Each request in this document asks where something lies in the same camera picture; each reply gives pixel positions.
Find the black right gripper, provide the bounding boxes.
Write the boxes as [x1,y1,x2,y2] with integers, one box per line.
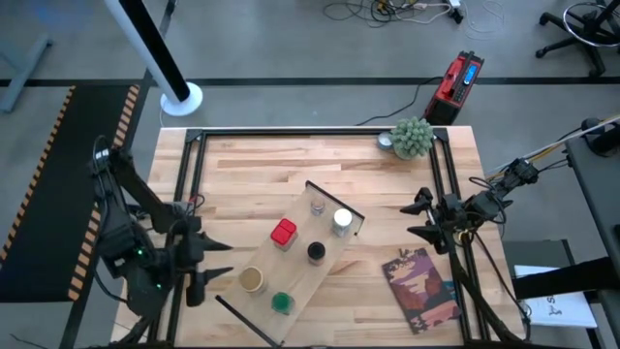
[399,186,469,256]

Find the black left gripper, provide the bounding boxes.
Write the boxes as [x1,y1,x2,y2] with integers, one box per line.
[170,216,235,308]

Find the tan-lid spice jar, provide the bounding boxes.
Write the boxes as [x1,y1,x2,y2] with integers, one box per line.
[238,266,267,296]

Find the white-lid bagel seasoning jar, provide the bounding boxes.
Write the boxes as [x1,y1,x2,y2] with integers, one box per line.
[331,207,355,238]

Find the green-lid spice jar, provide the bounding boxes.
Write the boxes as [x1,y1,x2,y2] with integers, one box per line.
[270,291,295,316]

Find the black-lid spice jar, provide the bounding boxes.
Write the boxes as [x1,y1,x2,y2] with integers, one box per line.
[306,240,327,267]

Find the colourful landscape book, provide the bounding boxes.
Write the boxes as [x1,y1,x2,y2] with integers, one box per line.
[381,246,462,335]

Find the potted green succulent plant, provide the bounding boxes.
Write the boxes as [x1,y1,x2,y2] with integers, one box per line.
[389,115,435,161]

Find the red portable power station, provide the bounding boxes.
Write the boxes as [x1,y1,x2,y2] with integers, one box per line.
[423,50,485,126]

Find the black desk crossbeam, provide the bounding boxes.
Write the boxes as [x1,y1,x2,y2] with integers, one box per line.
[511,256,620,301]

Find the white printed paper sheet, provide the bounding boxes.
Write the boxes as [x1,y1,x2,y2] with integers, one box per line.
[512,264,599,330]

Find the black hazard-striped floor mat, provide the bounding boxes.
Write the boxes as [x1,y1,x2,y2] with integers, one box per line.
[0,84,141,304]

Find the grey desk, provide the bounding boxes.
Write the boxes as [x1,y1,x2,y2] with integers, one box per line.
[564,135,620,292]

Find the black desk clamp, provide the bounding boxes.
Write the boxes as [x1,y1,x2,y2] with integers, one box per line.
[580,117,620,157]

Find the white tower fan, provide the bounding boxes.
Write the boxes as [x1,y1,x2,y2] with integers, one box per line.
[104,0,204,117]

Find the black office stool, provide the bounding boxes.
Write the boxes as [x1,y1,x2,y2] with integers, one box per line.
[535,0,620,78]

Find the grey table leg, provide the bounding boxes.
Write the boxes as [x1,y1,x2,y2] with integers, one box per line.
[0,32,53,115]

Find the black braided cable bundle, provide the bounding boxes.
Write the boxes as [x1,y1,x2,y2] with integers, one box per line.
[113,290,188,349]
[449,232,532,343]

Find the black power cable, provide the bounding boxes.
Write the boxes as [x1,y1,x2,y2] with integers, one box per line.
[356,76,445,127]

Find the black aluminium table frame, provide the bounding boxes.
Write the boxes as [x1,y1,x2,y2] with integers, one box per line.
[147,126,527,349]

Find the white and yellow cable bundle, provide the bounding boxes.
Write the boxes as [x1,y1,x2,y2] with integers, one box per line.
[483,113,620,178]

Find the white floor cable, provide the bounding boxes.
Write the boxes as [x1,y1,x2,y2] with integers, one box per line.
[463,0,506,41]

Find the tangled floor cables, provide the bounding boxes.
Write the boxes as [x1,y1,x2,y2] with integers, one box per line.
[323,0,466,28]

